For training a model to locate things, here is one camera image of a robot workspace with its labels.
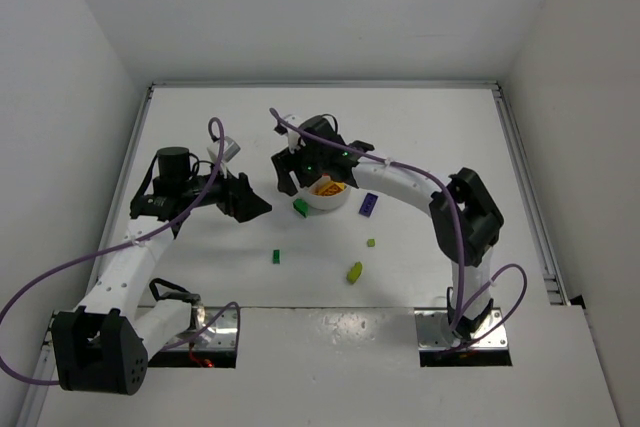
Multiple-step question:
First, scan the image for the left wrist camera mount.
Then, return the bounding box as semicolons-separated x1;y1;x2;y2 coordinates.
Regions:
207;136;241;166

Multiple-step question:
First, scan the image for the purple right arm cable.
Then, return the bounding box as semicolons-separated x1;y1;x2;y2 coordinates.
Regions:
269;107;528;351

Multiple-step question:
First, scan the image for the lime green curved lego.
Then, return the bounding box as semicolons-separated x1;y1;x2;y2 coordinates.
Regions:
346;262;363;285

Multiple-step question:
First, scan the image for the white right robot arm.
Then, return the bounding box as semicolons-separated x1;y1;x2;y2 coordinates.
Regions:
270;110;504;341

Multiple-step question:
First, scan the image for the dark green lego wedge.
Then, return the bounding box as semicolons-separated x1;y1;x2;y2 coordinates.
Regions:
292;199;309;218

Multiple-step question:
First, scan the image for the yellow lego plate brick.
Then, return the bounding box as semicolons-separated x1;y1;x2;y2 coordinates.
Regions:
322;181;346;197

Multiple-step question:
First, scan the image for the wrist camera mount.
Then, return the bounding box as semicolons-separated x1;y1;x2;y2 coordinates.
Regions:
274;114;303;153
207;136;241;166

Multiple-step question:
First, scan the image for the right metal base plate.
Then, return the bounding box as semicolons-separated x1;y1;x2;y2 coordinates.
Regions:
414;309;509;352

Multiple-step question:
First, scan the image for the white round divided container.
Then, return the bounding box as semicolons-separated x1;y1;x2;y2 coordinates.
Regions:
300;177;351;211

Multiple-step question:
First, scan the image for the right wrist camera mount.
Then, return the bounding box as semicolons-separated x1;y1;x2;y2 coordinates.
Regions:
274;114;303;153

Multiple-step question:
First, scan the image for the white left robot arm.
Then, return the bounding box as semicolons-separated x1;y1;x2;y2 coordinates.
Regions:
51;147;272;395

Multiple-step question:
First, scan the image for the blue lego brick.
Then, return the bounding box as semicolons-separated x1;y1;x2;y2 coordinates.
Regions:
358;192;379;218

